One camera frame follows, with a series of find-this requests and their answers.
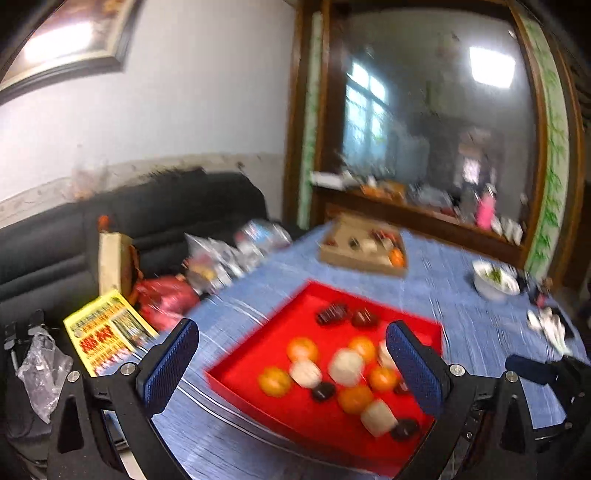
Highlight dark round fruit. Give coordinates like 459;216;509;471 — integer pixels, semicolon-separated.
390;418;420;442

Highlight red date fruit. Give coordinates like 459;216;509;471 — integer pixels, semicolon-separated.
315;303;349;326
311;381;337;402
351;308;380;329

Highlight red plastic tray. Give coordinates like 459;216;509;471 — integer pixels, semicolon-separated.
206;282;444;476

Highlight white gloved right hand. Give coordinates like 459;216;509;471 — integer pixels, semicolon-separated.
527;307;572;356

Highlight clear plastic bag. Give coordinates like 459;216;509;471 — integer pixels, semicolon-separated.
16;327;73;424

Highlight yellow red flyer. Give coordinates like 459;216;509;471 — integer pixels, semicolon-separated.
63;289;158;377

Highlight beige cylindrical cake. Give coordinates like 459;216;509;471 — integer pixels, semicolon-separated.
377;340;398;370
328;348;365;387
290;359;322;389
361;399;399;438

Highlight orange fruit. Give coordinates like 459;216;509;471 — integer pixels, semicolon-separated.
368;366;401;392
349;336;377;365
257;366;293;398
338;384;374;415

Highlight blue plaid tablecloth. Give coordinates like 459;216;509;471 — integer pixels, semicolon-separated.
153;225;586;479

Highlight white bowl with greens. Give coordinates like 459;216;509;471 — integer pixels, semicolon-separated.
472;260;521;303

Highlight red plastic bag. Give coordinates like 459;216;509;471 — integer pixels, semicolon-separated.
132;276;199;332

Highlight black sofa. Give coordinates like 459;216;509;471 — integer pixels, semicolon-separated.
1;169;267;325

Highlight tan paper bag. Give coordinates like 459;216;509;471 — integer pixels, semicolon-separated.
97;215;138;299

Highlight snack packets pile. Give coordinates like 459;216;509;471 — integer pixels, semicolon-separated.
184;220;293;296

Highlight cardboard box with items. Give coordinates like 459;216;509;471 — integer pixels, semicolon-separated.
318;213;409;278

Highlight wooden mirror cabinet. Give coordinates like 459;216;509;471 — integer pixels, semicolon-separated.
283;1;585;284

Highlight framed wall picture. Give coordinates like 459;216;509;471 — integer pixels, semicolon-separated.
1;0;143;104

